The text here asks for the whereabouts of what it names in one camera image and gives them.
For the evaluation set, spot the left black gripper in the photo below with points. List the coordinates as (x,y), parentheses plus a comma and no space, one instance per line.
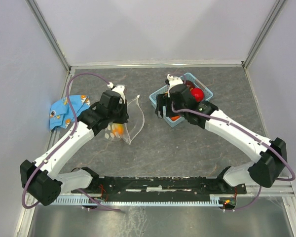
(125,116)

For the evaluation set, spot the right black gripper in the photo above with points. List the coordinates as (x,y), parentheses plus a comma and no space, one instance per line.
(163,100)

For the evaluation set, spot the orange toy tangerine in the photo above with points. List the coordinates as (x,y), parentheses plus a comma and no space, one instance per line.
(174,118)

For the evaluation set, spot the green yellow toy mango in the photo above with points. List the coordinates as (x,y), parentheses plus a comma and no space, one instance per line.
(117,129)

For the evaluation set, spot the clear dotted zip top bag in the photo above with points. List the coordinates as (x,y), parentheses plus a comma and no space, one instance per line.
(134,125)

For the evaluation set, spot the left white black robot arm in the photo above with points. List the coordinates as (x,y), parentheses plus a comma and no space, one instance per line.
(42,178)

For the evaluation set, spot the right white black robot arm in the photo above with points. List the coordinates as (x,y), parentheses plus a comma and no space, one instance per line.
(268,157)

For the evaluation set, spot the light blue plastic basket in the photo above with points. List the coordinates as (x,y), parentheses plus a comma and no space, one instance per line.
(187,76)

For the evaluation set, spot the dark red toy fruit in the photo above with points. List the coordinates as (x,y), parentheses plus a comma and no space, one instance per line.
(190,84)

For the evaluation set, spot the red toy apple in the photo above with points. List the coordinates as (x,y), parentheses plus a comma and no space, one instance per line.
(198,94)

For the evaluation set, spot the blue patterned cloth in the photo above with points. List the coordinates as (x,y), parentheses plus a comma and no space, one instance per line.
(61,114)

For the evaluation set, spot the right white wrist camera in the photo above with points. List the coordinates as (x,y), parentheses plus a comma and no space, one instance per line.
(172,81)

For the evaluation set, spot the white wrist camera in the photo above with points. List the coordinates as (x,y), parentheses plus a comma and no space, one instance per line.
(172,81)
(118,88)

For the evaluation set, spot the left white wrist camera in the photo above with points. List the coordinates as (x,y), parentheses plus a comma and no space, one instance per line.
(118,88)

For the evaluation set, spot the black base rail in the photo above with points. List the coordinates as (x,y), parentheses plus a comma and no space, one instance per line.
(161,189)

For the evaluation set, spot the light blue cable duct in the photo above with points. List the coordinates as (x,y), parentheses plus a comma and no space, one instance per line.
(85,201)

